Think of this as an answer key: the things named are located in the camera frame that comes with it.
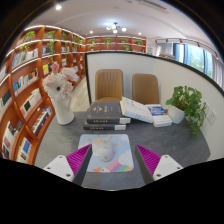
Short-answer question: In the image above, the pastel printed mouse pad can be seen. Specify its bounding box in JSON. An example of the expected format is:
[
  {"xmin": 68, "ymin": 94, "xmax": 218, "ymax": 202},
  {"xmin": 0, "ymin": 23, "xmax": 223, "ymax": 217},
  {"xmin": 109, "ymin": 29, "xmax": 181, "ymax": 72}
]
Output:
[{"xmin": 77, "ymin": 133, "xmax": 135, "ymax": 174}]

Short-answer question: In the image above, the orange wooden bookshelf unit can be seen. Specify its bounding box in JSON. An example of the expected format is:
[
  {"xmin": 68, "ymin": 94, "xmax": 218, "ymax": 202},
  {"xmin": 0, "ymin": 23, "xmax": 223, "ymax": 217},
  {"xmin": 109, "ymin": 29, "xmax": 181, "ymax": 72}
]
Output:
[{"xmin": 0, "ymin": 24, "xmax": 148, "ymax": 166}]

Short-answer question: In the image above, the thin dark hardcover book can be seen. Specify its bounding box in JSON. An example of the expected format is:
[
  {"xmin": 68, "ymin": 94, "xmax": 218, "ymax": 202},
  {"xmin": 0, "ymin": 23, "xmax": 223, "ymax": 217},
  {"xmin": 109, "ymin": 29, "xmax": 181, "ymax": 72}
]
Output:
[{"xmin": 83, "ymin": 120, "xmax": 127, "ymax": 131}]

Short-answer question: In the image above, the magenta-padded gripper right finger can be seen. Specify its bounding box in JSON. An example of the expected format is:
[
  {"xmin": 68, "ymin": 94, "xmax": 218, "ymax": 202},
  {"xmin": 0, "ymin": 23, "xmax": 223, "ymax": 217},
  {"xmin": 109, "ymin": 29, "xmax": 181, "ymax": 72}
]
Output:
[{"xmin": 134, "ymin": 143, "xmax": 184, "ymax": 185}]

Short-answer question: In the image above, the white wall socket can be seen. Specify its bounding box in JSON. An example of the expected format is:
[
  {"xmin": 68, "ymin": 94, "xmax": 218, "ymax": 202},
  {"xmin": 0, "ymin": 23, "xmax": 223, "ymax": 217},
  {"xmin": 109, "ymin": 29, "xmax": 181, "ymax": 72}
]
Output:
[{"xmin": 206, "ymin": 108, "xmax": 218, "ymax": 126}]

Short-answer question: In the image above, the green plant in white pot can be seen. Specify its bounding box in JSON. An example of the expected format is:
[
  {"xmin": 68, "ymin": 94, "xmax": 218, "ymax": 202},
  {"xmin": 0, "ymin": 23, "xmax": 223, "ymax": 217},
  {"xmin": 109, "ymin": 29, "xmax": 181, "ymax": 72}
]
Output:
[{"xmin": 165, "ymin": 85, "xmax": 208, "ymax": 137}]

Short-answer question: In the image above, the white paperback book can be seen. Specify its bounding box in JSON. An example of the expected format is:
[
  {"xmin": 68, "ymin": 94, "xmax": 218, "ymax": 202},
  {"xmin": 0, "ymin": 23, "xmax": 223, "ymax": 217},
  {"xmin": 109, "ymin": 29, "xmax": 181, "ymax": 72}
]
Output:
[{"xmin": 119, "ymin": 96, "xmax": 155, "ymax": 124}]

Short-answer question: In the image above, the tan upholstered chair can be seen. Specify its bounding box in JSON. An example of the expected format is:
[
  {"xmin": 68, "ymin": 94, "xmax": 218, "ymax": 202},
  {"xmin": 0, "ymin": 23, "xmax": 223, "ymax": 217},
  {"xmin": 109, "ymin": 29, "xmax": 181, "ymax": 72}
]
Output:
[
  {"xmin": 131, "ymin": 73, "xmax": 160, "ymax": 106},
  {"xmin": 94, "ymin": 68, "xmax": 124, "ymax": 103}
]

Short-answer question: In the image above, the blue and white book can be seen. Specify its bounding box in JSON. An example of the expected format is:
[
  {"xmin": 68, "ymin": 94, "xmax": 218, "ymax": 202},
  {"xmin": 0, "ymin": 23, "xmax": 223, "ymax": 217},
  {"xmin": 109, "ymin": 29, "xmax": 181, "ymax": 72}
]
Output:
[{"xmin": 145, "ymin": 103, "xmax": 174, "ymax": 128}]

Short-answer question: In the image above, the black ceiling track light rail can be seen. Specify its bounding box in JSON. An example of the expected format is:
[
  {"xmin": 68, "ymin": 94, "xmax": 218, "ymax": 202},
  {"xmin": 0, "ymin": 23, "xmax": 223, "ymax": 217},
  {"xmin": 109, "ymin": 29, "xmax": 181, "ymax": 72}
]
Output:
[{"xmin": 154, "ymin": 37, "xmax": 219, "ymax": 55}]

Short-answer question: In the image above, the ceiling air vent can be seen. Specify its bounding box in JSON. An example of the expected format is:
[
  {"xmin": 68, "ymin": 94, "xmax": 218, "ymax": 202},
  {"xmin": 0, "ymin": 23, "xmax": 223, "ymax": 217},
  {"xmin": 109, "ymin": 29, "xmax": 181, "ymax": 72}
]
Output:
[{"xmin": 134, "ymin": 0, "xmax": 168, "ymax": 13}]

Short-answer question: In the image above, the ceiling lamp with round bulbs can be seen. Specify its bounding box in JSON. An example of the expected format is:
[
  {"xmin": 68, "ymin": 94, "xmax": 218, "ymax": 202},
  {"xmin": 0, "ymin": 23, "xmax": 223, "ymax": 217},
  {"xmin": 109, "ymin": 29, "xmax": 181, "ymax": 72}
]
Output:
[{"xmin": 105, "ymin": 22, "xmax": 128, "ymax": 35}]

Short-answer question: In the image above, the large window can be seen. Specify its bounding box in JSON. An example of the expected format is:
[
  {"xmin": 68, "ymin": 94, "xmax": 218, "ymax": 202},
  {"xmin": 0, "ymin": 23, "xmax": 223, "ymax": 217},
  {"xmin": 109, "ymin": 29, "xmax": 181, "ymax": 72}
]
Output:
[{"xmin": 173, "ymin": 43, "xmax": 214, "ymax": 79}]

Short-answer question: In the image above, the thick dark hardcover book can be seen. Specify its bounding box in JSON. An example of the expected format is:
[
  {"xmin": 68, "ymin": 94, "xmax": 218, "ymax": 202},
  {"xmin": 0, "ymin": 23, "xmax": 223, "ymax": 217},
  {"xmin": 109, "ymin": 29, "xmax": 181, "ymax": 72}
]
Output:
[{"xmin": 85, "ymin": 101, "xmax": 132, "ymax": 125}]

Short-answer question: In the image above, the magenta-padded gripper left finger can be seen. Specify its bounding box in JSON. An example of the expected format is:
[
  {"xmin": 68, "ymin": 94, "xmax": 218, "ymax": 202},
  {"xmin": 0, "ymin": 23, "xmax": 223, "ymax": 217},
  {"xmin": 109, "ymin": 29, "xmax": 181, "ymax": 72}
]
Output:
[{"xmin": 42, "ymin": 143, "xmax": 94, "ymax": 187}]

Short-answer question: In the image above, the white vase with pink flowers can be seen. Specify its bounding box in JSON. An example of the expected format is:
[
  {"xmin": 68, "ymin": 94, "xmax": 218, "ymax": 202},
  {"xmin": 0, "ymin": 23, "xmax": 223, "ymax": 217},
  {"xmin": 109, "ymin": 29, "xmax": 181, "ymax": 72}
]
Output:
[{"xmin": 42, "ymin": 62, "xmax": 80, "ymax": 126}]

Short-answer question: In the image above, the grey curtain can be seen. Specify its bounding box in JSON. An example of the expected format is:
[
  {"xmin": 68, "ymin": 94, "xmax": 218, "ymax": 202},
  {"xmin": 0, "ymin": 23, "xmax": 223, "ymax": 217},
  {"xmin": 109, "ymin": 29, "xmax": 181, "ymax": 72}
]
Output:
[{"xmin": 211, "ymin": 54, "xmax": 224, "ymax": 89}]

